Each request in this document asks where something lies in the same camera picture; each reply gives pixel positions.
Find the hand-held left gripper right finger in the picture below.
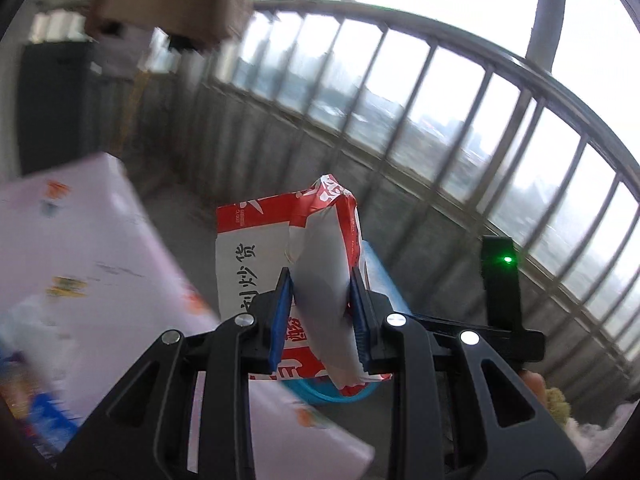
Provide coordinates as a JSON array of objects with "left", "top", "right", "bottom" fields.
[{"left": 348, "top": 266, "right": 588, "bottom": 480}]

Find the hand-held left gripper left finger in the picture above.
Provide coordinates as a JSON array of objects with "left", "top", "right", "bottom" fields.
[{"left": 55, "top": 267, "right": 296, "bottom": 480}]

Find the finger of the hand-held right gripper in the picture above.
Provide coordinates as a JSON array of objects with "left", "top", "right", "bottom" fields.
[{"left": 411, "top": 313, "right": 483, "bottom": 333}]

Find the blue plastic basket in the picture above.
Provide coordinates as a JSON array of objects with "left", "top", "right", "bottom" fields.
[{"left": 280, "top": 240, "right": 416, "bottom": 406}]

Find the red and white paper bag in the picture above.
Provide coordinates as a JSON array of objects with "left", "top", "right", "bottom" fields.
[{"left": 216, "top": 174, "right": 396, "bottom": 391}]

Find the person's right forearm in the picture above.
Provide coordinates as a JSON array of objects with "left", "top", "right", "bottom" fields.
[{"left": 542, "top": 387, "right": 637, "bottom": 467}]

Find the person's right hand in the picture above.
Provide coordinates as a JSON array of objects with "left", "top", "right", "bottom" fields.
[{"left": 520, "top": 367, "right": 547, "bottom": 405}]

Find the pink printed tablecloth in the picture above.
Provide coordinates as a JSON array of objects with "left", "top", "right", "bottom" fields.
[{"left": 0, "top": 152, "right": 376, "bottom": 480}]

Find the blue snack packet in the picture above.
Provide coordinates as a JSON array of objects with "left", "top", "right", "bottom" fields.
[{"left": 0, "top": 355, "right": 83, "bottom": 453}]

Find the metal balcony railing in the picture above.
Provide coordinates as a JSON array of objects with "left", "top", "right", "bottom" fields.
[{"left": 210, "top": 0, "right": 640, "bottom": 401}]

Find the dark metal door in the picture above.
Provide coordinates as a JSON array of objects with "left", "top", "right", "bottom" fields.
[{"left": 17, "top": 42, "right": 136, "bottom": 171}]

